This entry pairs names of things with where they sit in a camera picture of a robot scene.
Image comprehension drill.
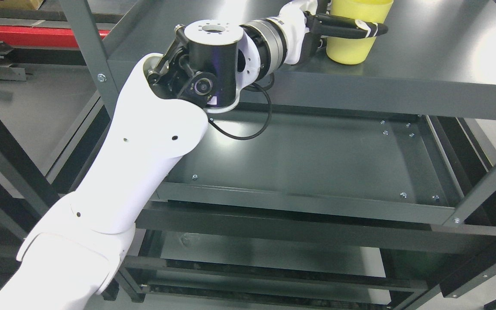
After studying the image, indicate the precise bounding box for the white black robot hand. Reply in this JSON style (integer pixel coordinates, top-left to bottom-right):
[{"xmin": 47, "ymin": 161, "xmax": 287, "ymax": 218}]
[{"xmin": 279, "ymin": 0, "xmax": 389, "ymax": 66}]

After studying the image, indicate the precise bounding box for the yellow plastic cup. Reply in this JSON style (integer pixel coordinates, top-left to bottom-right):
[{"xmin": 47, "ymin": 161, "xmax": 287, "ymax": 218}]
[{"xmin": 325, "ymin": 0, "xmax": 394, "ymax": 65}]

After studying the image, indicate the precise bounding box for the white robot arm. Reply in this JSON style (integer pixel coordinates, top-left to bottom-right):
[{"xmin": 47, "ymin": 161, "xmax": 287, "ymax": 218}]
[{"xmin": 0, "ymin": 17, "xmax": 303, "ymax": 310}]

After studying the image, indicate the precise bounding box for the black metal shelf rack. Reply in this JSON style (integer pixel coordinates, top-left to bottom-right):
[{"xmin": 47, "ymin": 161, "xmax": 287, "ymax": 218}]
[{"xmin": 0, "ymin": 0, "xmax": 496, "ymax": 310}]

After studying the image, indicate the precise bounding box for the red metal beam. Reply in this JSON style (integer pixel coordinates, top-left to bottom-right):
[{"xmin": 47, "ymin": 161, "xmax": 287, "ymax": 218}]
[{"xmin": 0, "ymin": 25, "xmax": 111, "ymax": 49}]

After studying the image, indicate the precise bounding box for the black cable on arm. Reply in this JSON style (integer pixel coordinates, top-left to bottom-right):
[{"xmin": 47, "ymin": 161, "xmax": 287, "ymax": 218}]
[{"xmin": 207, "ymin": 73, "xmax": 275, "ymax": 141}]

